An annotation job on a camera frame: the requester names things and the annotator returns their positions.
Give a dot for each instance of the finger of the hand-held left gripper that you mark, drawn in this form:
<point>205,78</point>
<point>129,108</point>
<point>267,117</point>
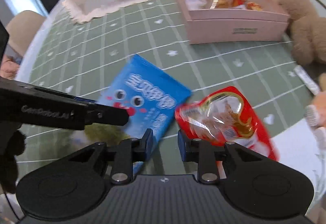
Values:
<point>112,114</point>
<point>85,99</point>

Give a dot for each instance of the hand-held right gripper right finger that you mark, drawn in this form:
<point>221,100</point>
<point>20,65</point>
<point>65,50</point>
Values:
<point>181,145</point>

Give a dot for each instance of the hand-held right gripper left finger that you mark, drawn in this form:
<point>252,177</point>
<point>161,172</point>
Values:
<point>149,143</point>

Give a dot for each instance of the blue snack packet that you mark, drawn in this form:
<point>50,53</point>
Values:
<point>147,91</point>

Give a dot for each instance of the red snack packet clear window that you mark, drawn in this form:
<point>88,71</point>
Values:
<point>229,117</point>

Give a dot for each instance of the pink cardboard box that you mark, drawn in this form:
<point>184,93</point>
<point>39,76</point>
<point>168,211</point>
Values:
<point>229,25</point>

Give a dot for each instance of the person's left hand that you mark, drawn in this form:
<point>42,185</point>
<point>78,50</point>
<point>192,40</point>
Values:
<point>10,160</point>

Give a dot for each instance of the beige chair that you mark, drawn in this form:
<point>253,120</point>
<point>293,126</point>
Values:
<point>21,30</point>

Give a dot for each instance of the green checked tablecloth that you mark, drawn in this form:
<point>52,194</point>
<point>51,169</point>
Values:
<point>158,43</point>

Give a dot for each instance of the silver stick packet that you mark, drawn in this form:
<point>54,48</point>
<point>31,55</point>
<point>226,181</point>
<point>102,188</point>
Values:
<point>307,79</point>

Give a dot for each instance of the beige teddy bear plush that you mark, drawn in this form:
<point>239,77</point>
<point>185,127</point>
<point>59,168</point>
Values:
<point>303,23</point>

